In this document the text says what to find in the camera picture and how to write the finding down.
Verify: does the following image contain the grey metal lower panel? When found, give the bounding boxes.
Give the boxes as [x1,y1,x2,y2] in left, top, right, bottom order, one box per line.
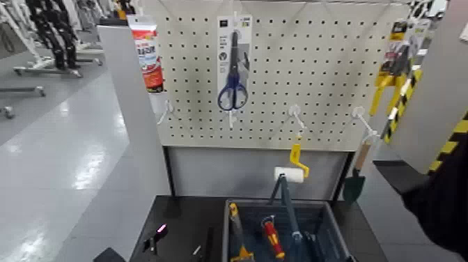
[162,145,357,201]

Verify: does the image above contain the white pegboard hook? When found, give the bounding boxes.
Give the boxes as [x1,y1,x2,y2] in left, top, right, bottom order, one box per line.
[287,103,308,130]
[157,99,175,126]
[226,109,239,130]
[351,105,382,139]

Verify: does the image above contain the yellow grey hand tool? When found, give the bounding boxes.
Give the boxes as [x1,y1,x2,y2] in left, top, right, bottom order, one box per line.
[228,202,256,262]

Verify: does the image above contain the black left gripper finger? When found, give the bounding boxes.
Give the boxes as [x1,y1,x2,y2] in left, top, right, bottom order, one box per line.
[191,226,215,262]
[143,222,169,255]

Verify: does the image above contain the blue crate handle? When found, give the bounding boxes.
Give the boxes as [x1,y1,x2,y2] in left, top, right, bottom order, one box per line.
[268,173,304,262]

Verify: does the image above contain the white robot on stand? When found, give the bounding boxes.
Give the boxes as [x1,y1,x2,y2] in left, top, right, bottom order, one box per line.
[0,0,54,71]

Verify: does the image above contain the grey metal stand base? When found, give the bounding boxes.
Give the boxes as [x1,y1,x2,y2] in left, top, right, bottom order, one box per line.
[0,85,47,98]

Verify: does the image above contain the blue handled scissors in package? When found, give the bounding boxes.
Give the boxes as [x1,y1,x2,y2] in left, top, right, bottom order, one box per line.
[216,13,254,112]

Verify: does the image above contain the white perforated pegboard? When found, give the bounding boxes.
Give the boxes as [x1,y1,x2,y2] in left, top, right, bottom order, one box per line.
[141,0,412,152]

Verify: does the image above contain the black cart table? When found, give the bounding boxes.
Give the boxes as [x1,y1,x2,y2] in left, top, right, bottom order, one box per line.
[128,194,389,262]

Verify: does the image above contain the black humanoid robot on stand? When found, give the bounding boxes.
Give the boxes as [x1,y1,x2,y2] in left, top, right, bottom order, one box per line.
[26,0,84,79]

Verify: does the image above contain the dark green trowel wooden handle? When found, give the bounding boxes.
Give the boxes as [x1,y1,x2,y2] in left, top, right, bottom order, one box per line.
[342,140,373,204]

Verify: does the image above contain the grey plastic crate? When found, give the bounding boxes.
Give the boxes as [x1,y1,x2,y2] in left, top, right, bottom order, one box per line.
[221,199,354,262]

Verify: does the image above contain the yellow handled mini paint roller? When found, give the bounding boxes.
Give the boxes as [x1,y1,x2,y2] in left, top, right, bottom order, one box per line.
[274,136,311,184]

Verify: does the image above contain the red yellow screwdriver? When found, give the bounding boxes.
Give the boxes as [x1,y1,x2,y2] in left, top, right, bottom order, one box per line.
[260,215,286,261]

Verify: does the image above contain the yellow pliers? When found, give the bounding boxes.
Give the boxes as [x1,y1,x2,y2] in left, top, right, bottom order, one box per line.
[368,19,433,118]

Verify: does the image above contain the red white tube package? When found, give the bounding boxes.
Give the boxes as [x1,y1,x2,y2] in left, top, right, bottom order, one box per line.
[126,14,165,94]

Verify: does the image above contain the grey partition panel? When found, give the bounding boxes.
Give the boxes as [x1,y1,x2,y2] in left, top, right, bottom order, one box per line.
[367,33,427,162]
[54,24,173,262]

